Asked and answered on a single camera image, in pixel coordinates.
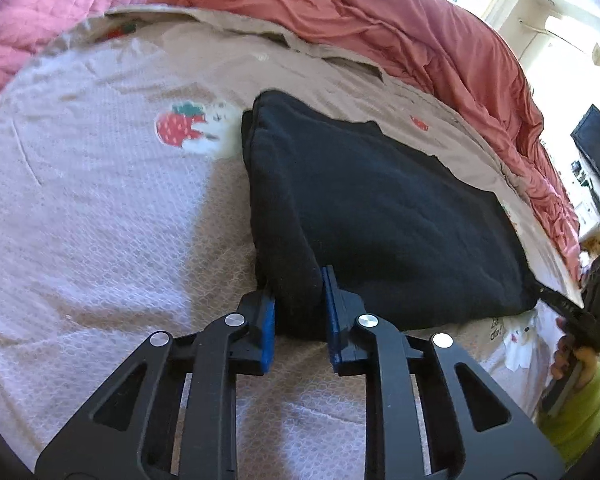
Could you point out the strawberry print bed sheet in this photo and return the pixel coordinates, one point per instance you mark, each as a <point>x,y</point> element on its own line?
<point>105,235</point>

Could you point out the pink quilted pillow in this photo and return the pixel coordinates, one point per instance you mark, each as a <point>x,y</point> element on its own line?
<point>55,5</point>

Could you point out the black sweater orange patches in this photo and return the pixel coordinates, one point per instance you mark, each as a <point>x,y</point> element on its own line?
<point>380,210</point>

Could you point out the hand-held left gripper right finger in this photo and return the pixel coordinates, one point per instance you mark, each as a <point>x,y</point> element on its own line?
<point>331,320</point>

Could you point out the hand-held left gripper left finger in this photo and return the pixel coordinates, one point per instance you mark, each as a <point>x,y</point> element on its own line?
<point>269,330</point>

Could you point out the coral red duvet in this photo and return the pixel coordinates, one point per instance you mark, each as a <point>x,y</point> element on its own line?
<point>380,15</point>

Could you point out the dark desk clutter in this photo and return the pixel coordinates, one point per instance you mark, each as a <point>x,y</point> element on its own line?
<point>587,195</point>

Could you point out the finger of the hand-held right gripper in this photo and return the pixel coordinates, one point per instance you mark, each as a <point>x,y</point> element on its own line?
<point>560,301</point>

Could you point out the person's right hand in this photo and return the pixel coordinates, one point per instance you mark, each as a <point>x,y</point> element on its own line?
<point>580,357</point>

